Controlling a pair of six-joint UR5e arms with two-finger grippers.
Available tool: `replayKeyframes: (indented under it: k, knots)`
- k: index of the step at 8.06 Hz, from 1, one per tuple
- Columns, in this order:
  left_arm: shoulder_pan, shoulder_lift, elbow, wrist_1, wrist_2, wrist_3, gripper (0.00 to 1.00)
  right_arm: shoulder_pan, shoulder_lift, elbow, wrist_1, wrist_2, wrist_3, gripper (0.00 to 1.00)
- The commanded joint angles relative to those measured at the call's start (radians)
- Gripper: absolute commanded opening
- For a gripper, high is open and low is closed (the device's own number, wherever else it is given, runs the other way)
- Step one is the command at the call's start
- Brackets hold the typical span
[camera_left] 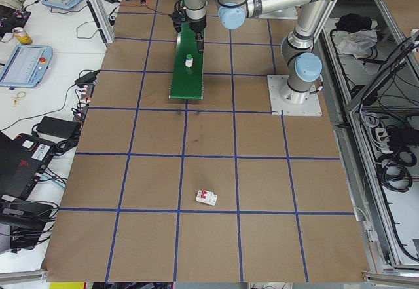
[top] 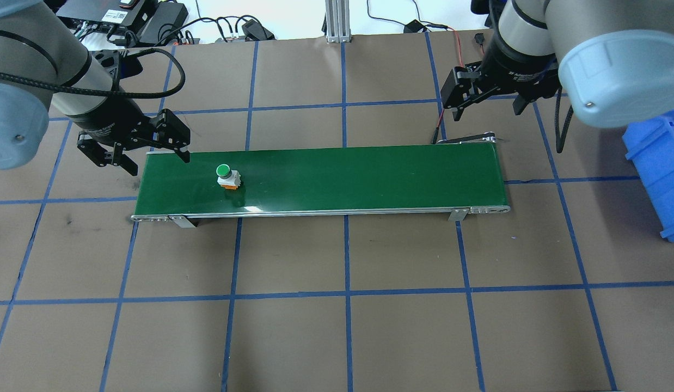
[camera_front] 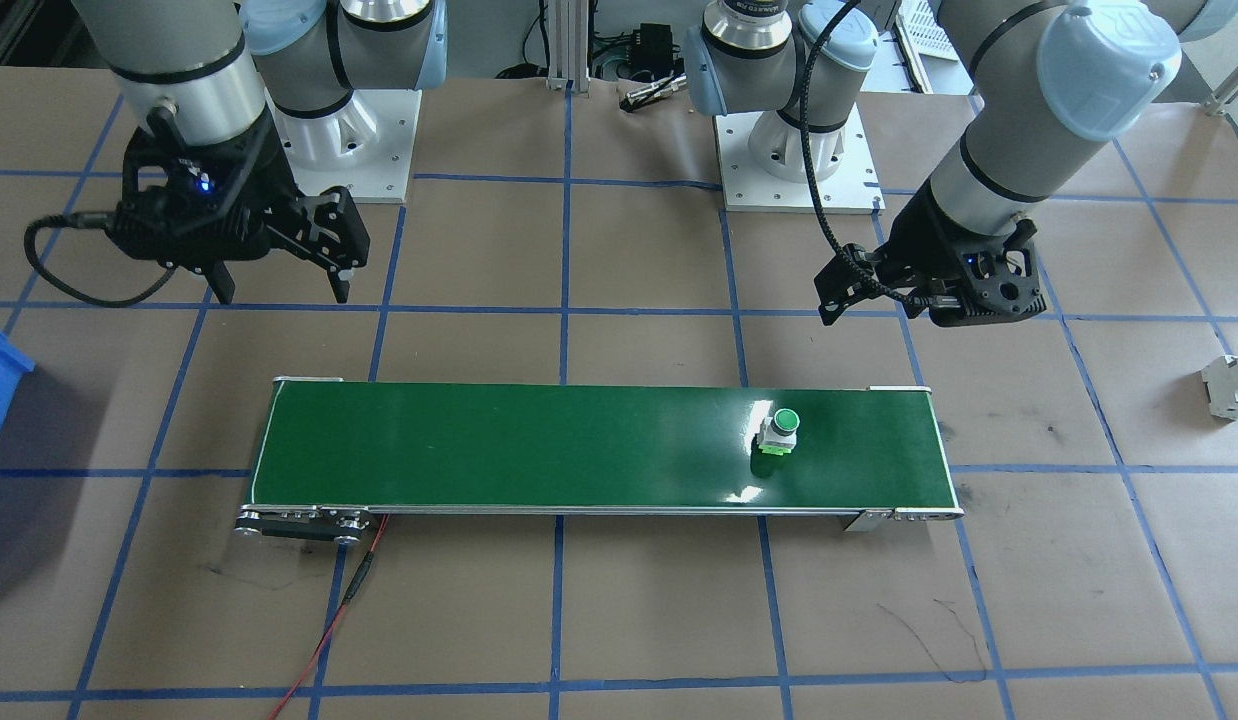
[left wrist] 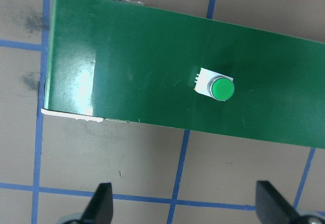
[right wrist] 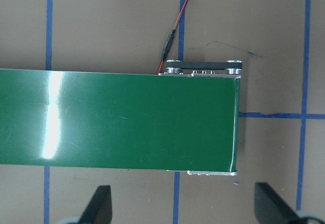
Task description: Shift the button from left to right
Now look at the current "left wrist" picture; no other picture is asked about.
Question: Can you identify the green push button white base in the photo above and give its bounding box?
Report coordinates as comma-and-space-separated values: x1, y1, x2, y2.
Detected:
192, 67, 236, 103

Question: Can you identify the green conveyor belt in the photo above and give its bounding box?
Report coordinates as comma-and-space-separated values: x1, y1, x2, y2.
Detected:
40, 0, 325, 150

